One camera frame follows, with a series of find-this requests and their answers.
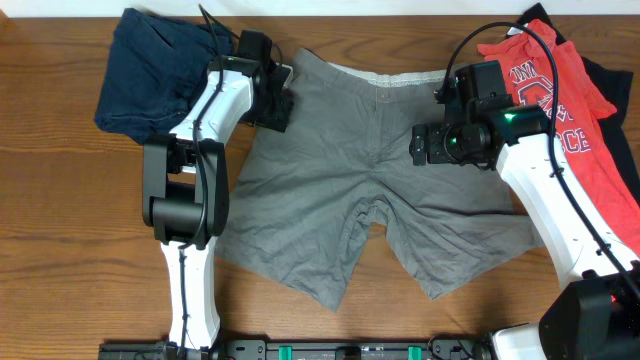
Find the black garment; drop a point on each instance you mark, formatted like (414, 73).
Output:
(615, 86)

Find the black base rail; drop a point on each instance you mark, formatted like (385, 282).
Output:
(257, 349)

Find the grey khaki shorts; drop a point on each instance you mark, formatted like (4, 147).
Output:
(306, 198)

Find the folded navy blue shorts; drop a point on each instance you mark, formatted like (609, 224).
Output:
(156, 71)

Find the red soccer t-shirt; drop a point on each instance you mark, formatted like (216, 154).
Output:
(528, 78)

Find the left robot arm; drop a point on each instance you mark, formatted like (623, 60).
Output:
(186, 196)

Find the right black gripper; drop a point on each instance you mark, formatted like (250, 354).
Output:
(429, 137)

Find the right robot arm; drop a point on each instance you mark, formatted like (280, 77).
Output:
(596, 316)

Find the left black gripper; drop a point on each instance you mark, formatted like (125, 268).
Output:
(279, 122)

